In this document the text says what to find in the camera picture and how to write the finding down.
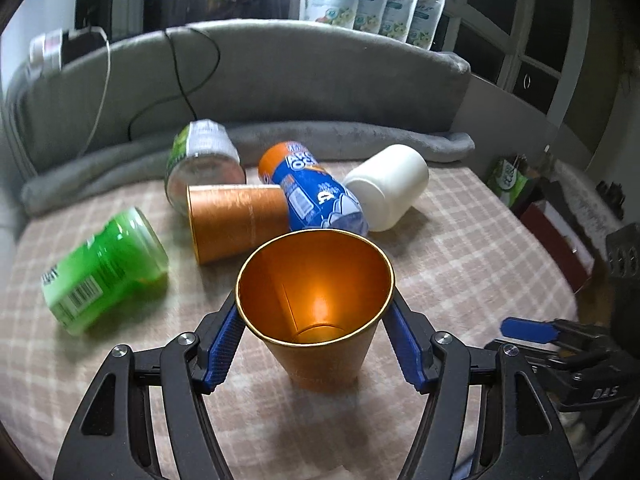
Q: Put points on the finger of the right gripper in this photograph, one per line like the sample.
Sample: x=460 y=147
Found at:
x=540 y=361
x=530 y=329

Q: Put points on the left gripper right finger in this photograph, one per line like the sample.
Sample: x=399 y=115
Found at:
x=485 y=417

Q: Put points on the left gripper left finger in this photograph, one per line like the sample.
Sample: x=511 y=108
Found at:
x=112 y=435

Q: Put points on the ornate orange paper cup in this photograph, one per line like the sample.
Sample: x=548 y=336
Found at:
x=314 y=298

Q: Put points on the lying orange paper cup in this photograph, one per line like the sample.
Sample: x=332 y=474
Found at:
x=227 y=220

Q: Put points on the red cardboard box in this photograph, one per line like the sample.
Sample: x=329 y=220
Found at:
x=544 y=211

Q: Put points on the beige plaid blanket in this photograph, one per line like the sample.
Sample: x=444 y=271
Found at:
x=460 y=257

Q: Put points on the green plastic bottle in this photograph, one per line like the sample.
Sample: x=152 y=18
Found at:
x=107 y=268

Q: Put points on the green shopping bag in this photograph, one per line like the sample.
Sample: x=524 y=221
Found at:
x=507 y=178

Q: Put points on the white plastic jar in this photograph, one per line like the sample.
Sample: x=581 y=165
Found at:
x=387 y=185

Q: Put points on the rolled grey blanket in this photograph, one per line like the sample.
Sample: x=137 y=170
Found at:
x=146 y=159

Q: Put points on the blue orange plastic bottle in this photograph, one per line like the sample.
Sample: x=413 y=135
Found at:
x=315 y=199

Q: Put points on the clear jar green label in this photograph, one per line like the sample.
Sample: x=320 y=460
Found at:
x=202 y=154

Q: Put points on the grey sofa backrest cushion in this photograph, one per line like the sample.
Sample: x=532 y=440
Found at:
x=235 y=72

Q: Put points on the white window frame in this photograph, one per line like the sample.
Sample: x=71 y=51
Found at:
x=532 y=49

